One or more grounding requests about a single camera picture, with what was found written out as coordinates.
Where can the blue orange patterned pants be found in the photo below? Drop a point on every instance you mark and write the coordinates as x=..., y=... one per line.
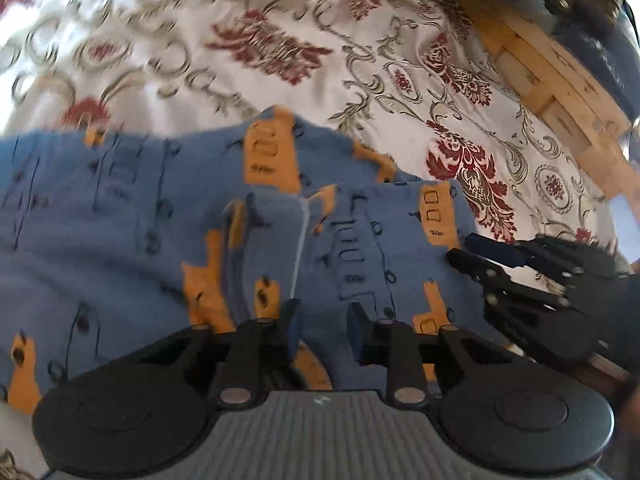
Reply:
x=111, y=241

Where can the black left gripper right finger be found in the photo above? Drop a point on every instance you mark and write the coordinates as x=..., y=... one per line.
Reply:
x=358, y=330

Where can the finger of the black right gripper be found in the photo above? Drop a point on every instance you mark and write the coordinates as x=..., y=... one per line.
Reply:
x=478, y=268
x=506, y=254

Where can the wooden bed frame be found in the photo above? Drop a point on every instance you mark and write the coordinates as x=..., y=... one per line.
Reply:
x=575, y=65

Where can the white floral bedspread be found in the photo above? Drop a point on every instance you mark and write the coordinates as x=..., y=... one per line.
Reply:
x=410, y=78

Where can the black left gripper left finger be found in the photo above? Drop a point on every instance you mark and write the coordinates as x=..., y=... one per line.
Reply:
x=290, y=324

